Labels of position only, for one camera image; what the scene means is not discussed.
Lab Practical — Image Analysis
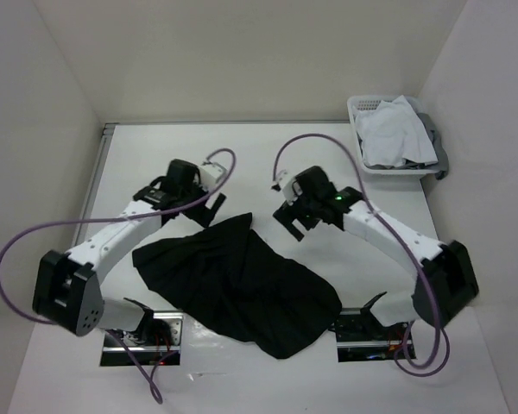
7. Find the black pleated skirt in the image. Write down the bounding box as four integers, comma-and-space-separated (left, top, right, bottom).
132, 213, 342, 360

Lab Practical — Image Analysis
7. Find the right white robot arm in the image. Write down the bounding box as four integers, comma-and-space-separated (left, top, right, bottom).
272, 166, 479, 339

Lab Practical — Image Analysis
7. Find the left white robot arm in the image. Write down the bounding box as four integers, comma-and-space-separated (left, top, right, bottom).
32, 160, 228, 345

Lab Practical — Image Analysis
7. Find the white skirt in basket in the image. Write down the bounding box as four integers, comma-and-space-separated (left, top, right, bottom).
351, 96, 438, 169

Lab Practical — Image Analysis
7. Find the white laundry basket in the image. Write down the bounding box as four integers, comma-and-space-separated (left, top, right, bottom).
347, 95, 437, 179

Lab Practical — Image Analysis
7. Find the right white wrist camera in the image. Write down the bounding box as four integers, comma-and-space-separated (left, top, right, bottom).
271, 170, 303, 205

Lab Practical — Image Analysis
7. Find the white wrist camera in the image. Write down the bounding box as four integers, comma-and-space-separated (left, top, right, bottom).
194, 162, 228, 191
271, 170, 303, 205

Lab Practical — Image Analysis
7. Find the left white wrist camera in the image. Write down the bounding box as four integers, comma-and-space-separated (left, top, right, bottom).
194, 162, 228, 191

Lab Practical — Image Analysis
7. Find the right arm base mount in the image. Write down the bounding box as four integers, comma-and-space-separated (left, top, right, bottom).
328, 308, 408, 363

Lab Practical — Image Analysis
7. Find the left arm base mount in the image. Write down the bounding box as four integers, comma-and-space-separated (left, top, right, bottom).
99, 311, 184, 367

